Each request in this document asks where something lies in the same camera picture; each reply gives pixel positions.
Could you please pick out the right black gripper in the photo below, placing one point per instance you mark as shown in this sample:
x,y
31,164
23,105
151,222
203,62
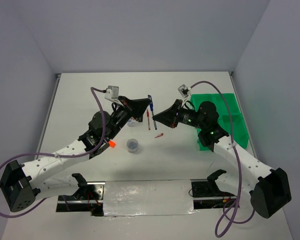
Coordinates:
x,y
169,116

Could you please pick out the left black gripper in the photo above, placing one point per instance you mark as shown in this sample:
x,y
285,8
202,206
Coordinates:
x,y
138,108

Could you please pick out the red gel pen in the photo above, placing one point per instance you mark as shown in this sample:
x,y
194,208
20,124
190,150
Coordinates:
x,y
148,119

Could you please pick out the blue gel pen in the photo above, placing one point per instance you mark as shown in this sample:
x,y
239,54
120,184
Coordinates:
x,y
152,111

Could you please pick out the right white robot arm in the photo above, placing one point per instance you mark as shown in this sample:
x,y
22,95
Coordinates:
x,y
268,188

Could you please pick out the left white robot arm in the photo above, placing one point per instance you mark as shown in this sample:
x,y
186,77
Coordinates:
x,y
24,183

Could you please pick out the clear blue-cap glue bottle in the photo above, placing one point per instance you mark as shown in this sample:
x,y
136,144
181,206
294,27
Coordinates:
x,y
131,123

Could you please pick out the clear jar of pins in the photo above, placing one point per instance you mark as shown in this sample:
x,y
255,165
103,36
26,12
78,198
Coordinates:
x,y
132,145

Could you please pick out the orange cap highlighter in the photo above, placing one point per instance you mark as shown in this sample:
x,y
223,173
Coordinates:
x,y
112,144

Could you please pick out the silver tape sheet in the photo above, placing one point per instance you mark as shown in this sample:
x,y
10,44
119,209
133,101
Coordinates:
x,y
147,198

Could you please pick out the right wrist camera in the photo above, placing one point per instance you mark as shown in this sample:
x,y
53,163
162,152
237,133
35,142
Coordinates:
x,y
184,91

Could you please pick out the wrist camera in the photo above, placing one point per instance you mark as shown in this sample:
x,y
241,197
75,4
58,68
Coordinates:
x,y
184,91
112,93

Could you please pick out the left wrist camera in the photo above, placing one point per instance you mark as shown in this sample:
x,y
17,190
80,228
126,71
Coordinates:
x,y
112,93

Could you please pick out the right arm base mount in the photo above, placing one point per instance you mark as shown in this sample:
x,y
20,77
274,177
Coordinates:
x,y
206,194

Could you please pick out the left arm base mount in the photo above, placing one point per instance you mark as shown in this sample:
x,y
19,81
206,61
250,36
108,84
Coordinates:
x,y
88,198

